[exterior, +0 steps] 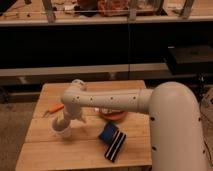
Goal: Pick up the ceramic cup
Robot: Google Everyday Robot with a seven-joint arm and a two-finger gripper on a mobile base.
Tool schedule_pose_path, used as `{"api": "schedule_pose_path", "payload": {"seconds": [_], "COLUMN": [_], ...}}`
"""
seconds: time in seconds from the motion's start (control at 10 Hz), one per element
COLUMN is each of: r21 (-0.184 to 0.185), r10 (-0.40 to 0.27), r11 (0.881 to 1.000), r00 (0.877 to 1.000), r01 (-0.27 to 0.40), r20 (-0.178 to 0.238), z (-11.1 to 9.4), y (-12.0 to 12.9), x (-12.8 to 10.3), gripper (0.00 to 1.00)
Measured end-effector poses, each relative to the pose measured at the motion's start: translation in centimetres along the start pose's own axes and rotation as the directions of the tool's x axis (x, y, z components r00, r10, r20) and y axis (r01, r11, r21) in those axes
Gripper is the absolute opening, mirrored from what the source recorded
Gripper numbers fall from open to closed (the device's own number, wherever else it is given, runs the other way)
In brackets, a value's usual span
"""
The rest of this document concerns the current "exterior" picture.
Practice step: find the white ceramic cup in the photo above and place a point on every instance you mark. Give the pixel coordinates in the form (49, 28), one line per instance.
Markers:
(61, 127)

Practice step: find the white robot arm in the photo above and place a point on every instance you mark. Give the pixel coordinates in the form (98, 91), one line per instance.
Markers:
(176, 133)

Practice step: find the orange plate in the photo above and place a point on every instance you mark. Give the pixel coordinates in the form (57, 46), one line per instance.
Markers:
(114, 116)

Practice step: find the black box on shelf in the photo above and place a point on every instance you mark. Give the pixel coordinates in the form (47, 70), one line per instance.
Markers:
(190, 60)

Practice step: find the long shelf rack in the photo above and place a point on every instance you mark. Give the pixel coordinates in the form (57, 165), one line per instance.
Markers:
(93, 12)

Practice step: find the orange handled tool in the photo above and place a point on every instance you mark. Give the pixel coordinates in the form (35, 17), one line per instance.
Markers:
(53, 109)

